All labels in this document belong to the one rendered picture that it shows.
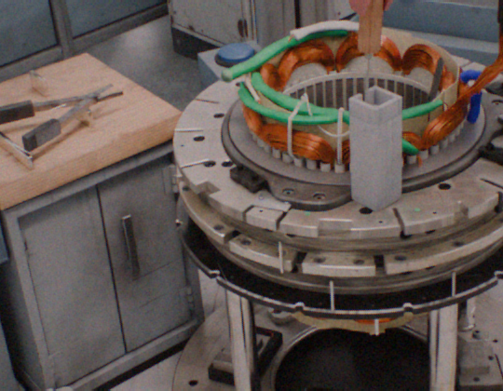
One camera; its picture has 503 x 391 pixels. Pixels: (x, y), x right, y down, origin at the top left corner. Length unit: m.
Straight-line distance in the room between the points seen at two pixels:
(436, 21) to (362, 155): 0.48
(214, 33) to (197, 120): 2.49
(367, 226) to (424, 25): 0.50
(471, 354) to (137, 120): 0.40
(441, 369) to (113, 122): 0.39
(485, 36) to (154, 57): 2.51
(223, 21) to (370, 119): 2.64
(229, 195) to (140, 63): 2.81
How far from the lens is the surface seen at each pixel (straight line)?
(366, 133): 0.80
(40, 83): 1.12
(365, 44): 0.77
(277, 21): 1.39
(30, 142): 0.99
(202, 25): 3.50
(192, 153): 0.92
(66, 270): 1.07
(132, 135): 1.03
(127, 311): 1.14
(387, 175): 0.82
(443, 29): 1.27
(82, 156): 1.01
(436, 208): 0.84
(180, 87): 3.47
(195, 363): 1.15
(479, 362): 1.09
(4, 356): 1.12
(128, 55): 3.72
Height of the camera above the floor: 1.56
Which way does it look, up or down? 33 degrees down
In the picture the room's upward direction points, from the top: 5 degrees counter-clockwise
